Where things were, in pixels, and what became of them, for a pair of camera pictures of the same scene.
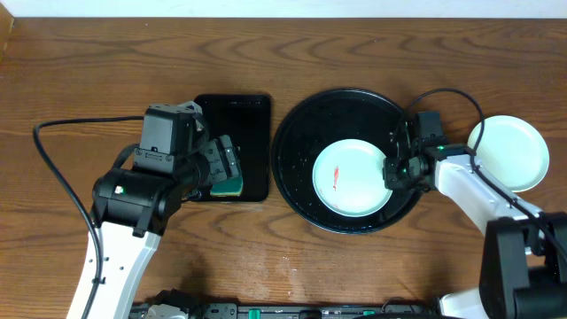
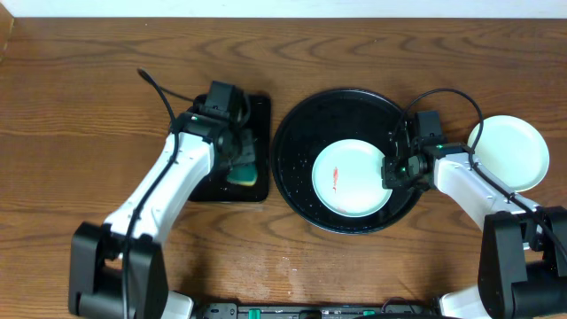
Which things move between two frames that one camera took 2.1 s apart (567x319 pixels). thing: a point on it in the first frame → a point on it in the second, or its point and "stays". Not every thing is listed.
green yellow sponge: (232, 187) → (243, 174)
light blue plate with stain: (348, 178) stays
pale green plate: (513, 150) stays
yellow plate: (520, 163) stays
